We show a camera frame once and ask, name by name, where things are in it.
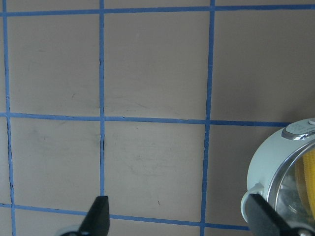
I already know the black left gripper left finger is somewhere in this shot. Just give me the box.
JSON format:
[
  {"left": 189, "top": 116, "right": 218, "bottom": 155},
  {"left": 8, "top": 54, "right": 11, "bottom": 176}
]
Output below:
[{"left": 56, "top": 196, "right": 110, "bottom": 236}]

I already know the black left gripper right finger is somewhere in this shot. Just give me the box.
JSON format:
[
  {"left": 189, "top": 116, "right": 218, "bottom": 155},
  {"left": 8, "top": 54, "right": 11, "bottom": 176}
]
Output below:
[{"left": 247, "top": 194, "right": 315, "bottom": 236}]

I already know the glass pot lid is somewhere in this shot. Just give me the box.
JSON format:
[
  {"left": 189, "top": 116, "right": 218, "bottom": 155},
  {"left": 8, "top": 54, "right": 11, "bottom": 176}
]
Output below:
[{"left": 268, "top": 143, "right": 315, "bottom": 231}]

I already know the yellow corn cob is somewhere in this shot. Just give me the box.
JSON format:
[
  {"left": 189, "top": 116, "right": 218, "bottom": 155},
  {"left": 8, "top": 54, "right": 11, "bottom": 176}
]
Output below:
[{"left": 295, "top": 149, "right": 315, "bottom": 220}]

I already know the pale green steel pot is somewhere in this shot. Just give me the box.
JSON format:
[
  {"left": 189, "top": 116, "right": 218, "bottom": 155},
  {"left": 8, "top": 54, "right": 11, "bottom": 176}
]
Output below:
[{"left": 241, "top": 118, "right": 315, "bottom": 222}]

